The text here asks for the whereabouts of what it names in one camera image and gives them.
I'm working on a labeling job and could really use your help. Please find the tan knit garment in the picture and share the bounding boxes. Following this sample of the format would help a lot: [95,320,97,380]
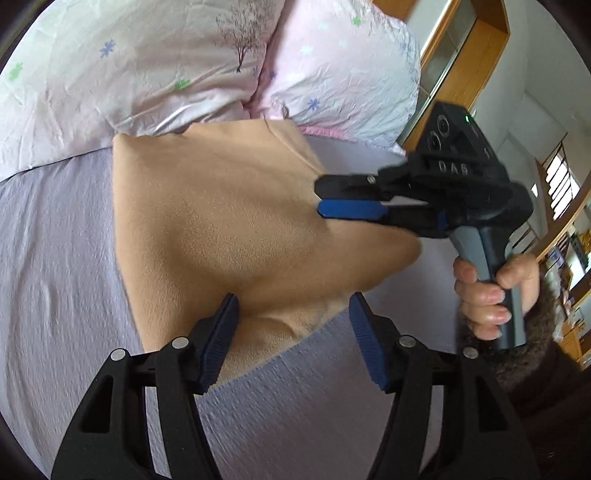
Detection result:
[112,120,421,383]

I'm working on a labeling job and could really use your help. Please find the person's right hand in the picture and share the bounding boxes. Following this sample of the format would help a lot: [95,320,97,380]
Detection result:
[453,254,541,341]

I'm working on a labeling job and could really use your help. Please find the window with bars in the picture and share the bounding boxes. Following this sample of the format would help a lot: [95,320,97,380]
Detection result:
[539,140,580,224]

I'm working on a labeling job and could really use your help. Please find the wooden display shelf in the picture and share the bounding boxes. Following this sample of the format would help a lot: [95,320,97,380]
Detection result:
[539,205,590,369]

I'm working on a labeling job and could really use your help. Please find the pink floral pillow plain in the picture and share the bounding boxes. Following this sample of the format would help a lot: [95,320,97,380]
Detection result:
[247,1,421,152]

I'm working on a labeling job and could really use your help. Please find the lilac bed sheet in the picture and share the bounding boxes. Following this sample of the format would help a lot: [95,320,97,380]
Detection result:
[0,133,468,480]

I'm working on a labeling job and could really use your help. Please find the pink floral pillow with tree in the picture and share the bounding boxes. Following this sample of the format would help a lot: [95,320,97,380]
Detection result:
[1,1,283,178]

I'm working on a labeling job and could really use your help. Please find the wooden wall cabinet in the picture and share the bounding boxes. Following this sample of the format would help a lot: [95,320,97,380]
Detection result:
[375,1,510,150]

